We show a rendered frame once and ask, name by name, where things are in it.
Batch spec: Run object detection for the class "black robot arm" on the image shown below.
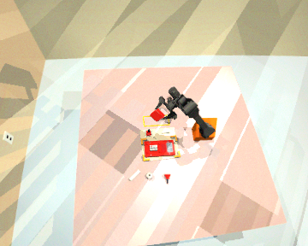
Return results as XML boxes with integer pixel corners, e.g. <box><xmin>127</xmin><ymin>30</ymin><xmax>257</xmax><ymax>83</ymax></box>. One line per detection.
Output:
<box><xmin>167</xmin><ymin>86</ymin><xmax>216</xmax><ymax>139</ymax></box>

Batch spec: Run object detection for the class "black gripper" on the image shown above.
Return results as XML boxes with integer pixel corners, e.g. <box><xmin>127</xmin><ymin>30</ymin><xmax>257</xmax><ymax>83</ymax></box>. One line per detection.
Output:
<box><xmin>154</xmin><ymin>96</ymin><xmax>178</xmax><ymax>120</ymax></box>

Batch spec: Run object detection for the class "red hollow shell with corner bosses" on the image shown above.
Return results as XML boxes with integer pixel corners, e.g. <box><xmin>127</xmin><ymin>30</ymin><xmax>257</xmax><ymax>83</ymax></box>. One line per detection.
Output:
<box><xmin>150</xmin><ymin>109</ymin><xmax>165</xmax><ymax>121</ymax></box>

